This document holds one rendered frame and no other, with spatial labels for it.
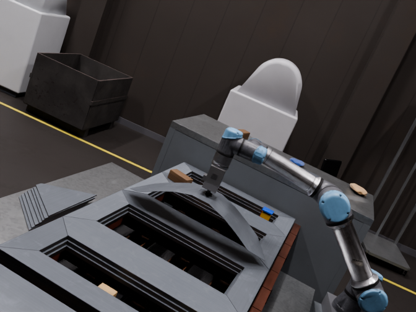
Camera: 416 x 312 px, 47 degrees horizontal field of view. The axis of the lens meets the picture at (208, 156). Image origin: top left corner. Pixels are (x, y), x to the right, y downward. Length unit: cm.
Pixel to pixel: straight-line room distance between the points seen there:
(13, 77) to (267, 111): 290
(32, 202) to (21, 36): 394
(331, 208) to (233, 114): 319
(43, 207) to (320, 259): 161
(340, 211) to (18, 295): 120
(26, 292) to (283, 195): 173
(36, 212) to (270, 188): 138
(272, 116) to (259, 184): 224
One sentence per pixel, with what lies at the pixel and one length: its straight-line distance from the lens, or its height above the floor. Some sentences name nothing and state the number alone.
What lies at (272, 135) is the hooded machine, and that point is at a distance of 501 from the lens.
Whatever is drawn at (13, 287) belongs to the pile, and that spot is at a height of 85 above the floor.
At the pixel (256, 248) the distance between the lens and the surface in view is 203.
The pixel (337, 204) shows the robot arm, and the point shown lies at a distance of 195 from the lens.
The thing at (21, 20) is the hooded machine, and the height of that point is 86.
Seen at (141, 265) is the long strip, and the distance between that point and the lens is 170.
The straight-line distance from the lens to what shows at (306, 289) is 250.
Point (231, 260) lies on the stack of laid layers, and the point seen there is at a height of 86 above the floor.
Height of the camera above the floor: 172
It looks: 16 degrees down
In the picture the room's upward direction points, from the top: 23 degrees clockwise
